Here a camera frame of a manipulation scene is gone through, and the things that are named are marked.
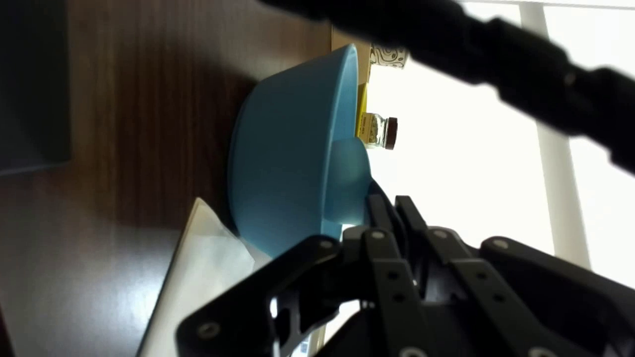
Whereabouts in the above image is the glass spice jar brown lid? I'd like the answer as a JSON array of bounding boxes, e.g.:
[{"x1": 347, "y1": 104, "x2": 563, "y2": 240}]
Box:
[{"x1": 355, "y1": 112, "x2": 399, "y2": 151}]

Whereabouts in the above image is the patterned paper coffee cup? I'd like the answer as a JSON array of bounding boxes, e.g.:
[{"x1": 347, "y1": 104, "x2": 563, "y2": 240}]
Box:
[{"x1": 370, "y1": 44, "x2": 410, "y2": 69}]

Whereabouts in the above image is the yellow packet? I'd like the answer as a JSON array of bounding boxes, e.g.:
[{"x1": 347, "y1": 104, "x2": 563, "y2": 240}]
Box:
[{"x1": 355, "y1": 83, "x2": 369, "y2": 138}]

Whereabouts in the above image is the white paper sheet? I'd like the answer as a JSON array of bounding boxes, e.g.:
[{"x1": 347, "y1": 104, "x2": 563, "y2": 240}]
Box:
[{"x1": 136, "y1": 197, "x2": 328, "y2": 357}]

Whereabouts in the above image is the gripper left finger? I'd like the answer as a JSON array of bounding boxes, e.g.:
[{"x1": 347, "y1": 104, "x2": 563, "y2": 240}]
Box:
[{"x1": 176, "y1": 193, "x2": 433, "y2": 357}]

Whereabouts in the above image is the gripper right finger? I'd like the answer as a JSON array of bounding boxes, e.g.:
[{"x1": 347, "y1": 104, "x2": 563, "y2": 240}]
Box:
[{"x1": 395, "y1": 195, "x2": 635, "y2": 357}]

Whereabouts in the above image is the blue bowl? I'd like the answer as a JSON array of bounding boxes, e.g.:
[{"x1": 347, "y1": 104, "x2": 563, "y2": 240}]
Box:
[{"x1": 228, "y1": 44, "x2": 374, "y2": 258}]

